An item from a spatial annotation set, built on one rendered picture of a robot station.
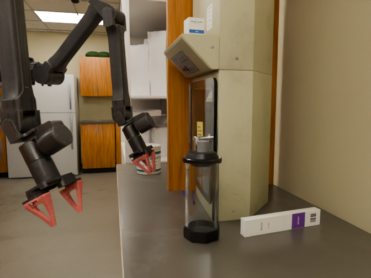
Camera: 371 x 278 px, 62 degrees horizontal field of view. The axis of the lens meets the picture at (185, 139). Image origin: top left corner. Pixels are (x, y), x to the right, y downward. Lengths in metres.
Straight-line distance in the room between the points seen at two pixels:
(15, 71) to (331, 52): 0.98
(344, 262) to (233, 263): 0.26
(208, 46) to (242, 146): 0.32
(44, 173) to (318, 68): 0.98
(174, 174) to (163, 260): 0.59
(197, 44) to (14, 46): 0.47
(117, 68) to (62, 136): 0.54
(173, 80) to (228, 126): 0.42
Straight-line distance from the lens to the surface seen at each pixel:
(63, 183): 0.80
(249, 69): 0.98
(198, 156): 0.80
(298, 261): 0.83
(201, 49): 0.94
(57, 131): 0.76
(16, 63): 0.83
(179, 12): 1.34
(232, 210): 1.02
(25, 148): 0.81
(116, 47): 1.25
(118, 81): 1.23
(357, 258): 0.90
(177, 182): 1.33
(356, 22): 1.15
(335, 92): 1.18
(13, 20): 0.85
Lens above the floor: 1.31
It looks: 7 degrees down
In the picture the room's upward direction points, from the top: straight up
